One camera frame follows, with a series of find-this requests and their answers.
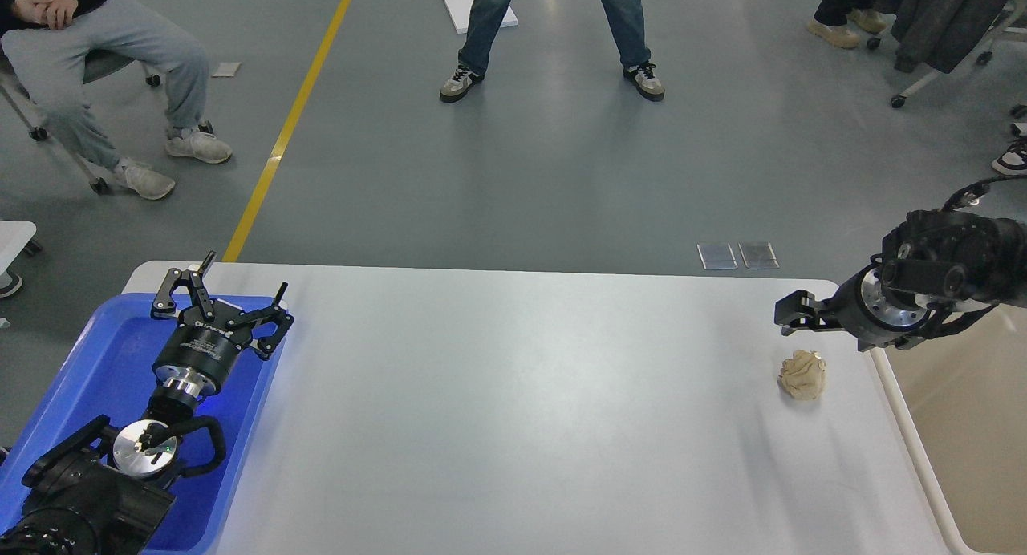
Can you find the dark coat on chair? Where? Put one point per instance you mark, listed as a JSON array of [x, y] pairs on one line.
[[943, 33]]

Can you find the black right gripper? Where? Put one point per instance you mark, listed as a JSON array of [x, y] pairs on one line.
[[859, 307]]

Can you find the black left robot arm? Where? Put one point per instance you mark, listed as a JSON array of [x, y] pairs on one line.
[[138, 445]]

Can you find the seated person grey trousers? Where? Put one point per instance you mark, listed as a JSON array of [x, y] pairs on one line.
[[55, 47]]

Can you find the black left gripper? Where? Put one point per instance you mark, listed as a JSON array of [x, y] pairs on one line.
[[202, 350]]

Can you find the beige paper ball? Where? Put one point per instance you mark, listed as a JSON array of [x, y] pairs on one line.
[[803, 375]]

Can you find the small white floor paper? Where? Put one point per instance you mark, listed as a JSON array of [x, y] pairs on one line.
[[225, 70]]

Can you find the white side table corner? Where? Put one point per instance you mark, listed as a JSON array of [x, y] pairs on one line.
[[15, 235]]

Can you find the person with tan shoes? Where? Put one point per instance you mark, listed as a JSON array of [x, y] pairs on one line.
[[831, 19]]

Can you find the left clear floor plate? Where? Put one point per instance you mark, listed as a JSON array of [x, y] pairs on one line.
[[717, 256]]

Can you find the clear floor plate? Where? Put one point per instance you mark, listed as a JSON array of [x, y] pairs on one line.
[[758, 255], [717, 256]]

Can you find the right clear floor plate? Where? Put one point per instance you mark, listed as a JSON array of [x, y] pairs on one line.
[[758, 255]]

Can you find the beige plastic bin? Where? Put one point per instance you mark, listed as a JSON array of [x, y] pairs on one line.
[[961, 406]]

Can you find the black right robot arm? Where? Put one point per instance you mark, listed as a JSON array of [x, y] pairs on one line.
[[937, 274]]

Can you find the blue plastic tray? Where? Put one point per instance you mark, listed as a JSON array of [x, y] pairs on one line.
[[109, 371]]

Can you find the black white sneaker person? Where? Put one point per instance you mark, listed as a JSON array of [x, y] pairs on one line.
[[1012, 162]]

